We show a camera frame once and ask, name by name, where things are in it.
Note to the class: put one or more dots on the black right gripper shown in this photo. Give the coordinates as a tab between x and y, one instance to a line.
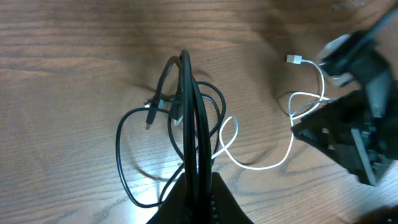
357	131

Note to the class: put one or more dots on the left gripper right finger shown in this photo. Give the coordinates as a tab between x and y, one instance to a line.
225	209

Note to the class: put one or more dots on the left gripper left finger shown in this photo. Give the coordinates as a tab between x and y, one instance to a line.
172	208

